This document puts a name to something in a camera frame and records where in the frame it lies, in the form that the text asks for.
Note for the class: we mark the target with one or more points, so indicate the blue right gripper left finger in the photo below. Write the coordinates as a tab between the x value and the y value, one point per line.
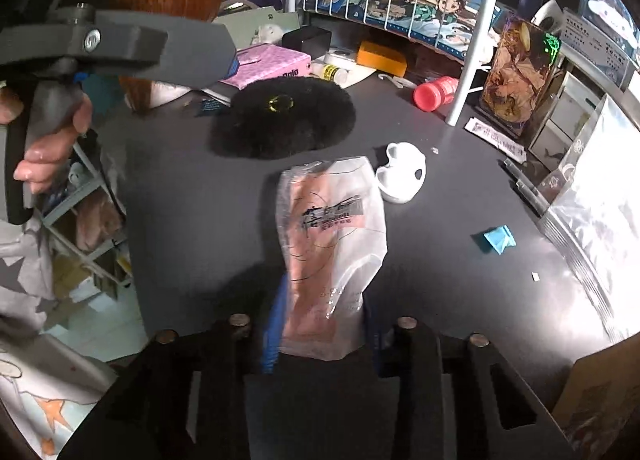
273	329

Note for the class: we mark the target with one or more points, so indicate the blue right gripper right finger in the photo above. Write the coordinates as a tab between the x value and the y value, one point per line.
374	333

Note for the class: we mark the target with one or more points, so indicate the pink refill pouch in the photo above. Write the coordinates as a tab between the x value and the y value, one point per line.
332	231

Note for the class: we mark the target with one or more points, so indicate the white ghost shaped case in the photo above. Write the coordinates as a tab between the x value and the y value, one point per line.
403	176

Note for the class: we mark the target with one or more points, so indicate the small blue clip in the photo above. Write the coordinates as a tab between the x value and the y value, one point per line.
500	239

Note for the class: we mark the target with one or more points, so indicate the black plush yellow eyes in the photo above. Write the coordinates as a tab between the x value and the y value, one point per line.
280	117

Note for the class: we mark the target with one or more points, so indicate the person's left hand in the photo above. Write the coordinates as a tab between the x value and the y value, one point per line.
48	153

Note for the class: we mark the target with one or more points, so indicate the black marker pen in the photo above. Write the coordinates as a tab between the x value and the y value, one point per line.
526	189

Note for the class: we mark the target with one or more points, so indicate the pink patterned tissue box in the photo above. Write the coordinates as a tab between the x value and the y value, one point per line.
260	62

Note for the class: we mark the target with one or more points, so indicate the pink white sachet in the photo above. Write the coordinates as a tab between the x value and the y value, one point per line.
499	141

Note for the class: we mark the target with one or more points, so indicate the brown cardboard box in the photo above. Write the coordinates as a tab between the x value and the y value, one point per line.
600	397

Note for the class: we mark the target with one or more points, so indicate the red plastic bottle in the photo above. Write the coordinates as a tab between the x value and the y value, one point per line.
431	95

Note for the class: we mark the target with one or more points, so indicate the clear zip bag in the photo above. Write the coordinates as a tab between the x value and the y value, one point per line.
593	220

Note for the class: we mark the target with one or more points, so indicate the small white yellow bottle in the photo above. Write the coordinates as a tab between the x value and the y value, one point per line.
330	73

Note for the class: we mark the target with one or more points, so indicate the orange small box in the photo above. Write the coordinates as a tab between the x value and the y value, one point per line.
381	58

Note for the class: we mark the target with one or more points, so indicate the white drawer unit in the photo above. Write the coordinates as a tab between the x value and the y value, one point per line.
569	104

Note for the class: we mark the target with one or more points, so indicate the anime poster strip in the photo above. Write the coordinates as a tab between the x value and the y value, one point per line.
446	25

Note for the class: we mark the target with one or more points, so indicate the blue Cinnamoroll box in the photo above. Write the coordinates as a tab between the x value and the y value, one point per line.
615	21

